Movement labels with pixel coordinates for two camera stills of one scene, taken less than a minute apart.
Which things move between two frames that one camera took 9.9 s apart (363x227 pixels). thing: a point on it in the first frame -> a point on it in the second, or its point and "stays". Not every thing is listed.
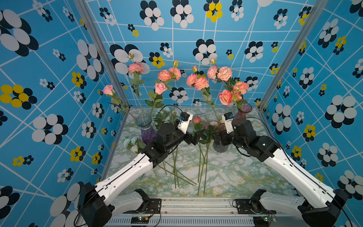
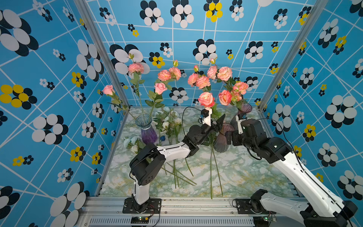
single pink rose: (157, 98) stays
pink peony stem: (239, 89) stays
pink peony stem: (136, 69) stays
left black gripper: (196, 134) -> (218, 126)
